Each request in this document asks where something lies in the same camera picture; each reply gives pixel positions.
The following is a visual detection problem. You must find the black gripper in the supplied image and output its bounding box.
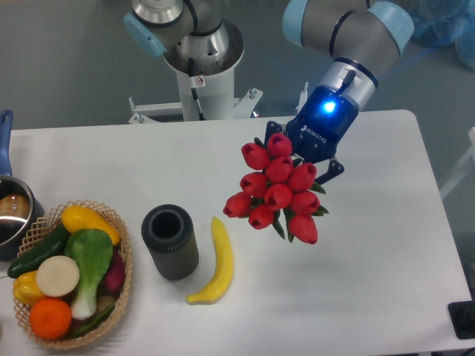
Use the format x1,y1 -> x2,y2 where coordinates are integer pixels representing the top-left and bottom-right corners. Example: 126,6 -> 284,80
264,86 -> 359,185

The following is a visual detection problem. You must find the red tulip bouquet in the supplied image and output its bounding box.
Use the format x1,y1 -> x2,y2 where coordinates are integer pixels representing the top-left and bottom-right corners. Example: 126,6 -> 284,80
223,133 -> 327,245

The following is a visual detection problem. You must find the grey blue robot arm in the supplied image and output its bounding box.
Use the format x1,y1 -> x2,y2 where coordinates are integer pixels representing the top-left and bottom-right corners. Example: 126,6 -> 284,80
123,1 -> 414,185

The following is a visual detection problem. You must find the yellow banana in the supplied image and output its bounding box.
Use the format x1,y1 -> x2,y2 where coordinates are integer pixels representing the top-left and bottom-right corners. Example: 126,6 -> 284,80
186,217 -> 234,305

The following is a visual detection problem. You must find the dark grey ribbed vase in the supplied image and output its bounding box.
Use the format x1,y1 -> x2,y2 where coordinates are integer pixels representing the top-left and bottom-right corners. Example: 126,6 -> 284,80
141,204 -> 199,280

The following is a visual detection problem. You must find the blue plastic bag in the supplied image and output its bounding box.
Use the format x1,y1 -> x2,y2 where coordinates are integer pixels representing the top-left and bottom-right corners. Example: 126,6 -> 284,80
408,1 -> 474,70

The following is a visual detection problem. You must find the black device at edge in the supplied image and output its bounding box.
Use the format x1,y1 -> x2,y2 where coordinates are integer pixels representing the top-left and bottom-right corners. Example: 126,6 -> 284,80
448,300 -> 474,340

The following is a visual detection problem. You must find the purple sweet potato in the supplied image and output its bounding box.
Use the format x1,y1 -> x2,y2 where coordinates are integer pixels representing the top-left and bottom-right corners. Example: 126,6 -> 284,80
102,250 -> 125,293

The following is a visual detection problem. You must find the green bok choy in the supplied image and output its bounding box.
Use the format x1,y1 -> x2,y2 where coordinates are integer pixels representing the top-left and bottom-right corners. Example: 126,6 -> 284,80
65,228 -> 113,320

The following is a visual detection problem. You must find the yellow squash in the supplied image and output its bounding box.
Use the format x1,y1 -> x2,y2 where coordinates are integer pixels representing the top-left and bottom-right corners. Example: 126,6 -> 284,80
61,205 -> 121,246

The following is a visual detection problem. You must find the woven wicker basket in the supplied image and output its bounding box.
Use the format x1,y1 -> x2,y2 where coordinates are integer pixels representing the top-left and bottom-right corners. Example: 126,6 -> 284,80
13,200 -> 132,350

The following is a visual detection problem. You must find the dark green cucumber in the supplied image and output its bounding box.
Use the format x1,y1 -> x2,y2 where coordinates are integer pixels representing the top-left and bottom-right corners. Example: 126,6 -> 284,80
7,222 -> 71,279

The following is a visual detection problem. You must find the white round radish slice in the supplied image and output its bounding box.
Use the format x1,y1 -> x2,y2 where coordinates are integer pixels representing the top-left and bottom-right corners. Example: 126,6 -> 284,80
36,255 -> 79,297

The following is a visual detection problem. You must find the green chili pepper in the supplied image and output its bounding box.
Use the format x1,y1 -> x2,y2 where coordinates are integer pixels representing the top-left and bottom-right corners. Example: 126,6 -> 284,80
68,303 -> 115,339

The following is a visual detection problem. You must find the orange fruit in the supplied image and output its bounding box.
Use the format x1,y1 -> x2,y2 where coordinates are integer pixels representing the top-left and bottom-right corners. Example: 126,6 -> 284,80
29,298 -> 72,340

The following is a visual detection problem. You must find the yellow bell pepper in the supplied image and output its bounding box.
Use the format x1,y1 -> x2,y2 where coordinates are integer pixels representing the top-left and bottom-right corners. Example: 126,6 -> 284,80
13,271 -> 46,306

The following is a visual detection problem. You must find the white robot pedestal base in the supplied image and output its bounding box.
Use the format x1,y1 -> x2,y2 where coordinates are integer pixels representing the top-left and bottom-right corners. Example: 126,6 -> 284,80
124,14 -> 263,124

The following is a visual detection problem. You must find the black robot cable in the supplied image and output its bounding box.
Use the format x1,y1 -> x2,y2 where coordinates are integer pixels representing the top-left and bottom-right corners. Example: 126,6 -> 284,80
187,57 -> 206,122

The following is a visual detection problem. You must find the white frame at right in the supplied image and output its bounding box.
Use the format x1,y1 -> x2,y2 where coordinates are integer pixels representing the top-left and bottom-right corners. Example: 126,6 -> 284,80
439,127 -> 474,200

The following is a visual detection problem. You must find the blue pot with handle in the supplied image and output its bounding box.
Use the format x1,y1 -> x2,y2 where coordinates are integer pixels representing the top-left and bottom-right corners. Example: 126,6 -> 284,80
1,110 -> 44,261

